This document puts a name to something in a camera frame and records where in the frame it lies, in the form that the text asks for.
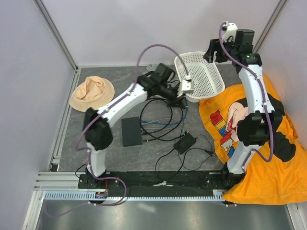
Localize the peach bucket hat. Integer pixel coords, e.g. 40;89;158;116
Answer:
69;76;115;112

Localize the black network switch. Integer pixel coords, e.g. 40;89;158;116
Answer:
121;117;142;147

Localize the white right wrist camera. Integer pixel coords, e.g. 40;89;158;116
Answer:
222;21;238;43

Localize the orange cartoon mouse pillow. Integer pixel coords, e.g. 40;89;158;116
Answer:
199;77;307;205

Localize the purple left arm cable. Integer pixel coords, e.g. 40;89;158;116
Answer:
44;44;190;218

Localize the right aluminium frame post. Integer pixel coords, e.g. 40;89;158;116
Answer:
245;0;288;65

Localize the aluminium frame post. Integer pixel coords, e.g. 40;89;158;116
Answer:
245;0;288;65
33;0;78;72

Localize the white plastic basket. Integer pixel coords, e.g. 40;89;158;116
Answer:
174;51;225;103

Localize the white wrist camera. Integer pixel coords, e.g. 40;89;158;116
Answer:
222;21;238;43
178;80;194;95

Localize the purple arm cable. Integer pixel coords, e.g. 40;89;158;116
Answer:
219;21;275;208
44;44;190;218

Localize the grey cloth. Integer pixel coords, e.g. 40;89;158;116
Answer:
143;64;158;74

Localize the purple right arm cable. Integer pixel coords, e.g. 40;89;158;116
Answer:
219;21;275;208

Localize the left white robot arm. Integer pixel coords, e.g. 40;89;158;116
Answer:
82;71;193;188

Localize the black cable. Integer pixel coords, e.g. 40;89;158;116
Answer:
139;97;187;142

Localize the left aluminium frame post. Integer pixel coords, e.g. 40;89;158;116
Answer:
33;0;78;72

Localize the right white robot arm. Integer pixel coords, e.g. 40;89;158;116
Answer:
203;22;282;189

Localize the blue ethernet cable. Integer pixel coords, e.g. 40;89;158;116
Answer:
140;98;190;127

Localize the grey ethernet cable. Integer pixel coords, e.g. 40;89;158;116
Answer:
141;117;185;151

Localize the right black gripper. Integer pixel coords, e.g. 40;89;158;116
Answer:
202;36;238;64

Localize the black adapter power cord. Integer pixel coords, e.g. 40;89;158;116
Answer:
155;134;215;183

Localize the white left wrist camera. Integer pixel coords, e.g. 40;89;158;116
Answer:
178;80;194;95

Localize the black power adapter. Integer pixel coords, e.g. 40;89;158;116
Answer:
173;133;196;155

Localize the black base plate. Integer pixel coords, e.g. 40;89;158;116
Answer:
78;171;237;198

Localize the slotted cable duct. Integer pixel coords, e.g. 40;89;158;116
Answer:
44;189;227;201

